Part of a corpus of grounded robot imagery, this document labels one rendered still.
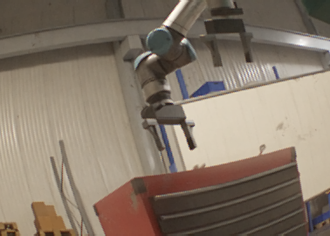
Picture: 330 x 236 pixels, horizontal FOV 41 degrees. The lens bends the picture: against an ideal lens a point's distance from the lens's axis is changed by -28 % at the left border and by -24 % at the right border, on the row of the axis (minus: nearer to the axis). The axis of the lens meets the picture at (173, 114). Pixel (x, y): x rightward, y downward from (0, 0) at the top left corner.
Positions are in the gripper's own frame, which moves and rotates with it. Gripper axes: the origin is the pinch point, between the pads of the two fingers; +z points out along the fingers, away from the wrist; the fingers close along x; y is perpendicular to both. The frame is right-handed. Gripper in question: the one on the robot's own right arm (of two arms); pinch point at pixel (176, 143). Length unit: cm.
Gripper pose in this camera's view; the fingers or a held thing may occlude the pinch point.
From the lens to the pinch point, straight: 186.4
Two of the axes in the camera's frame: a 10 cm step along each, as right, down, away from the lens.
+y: 5.7, -5.2, -6.3
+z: 3.3, 8.5, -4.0
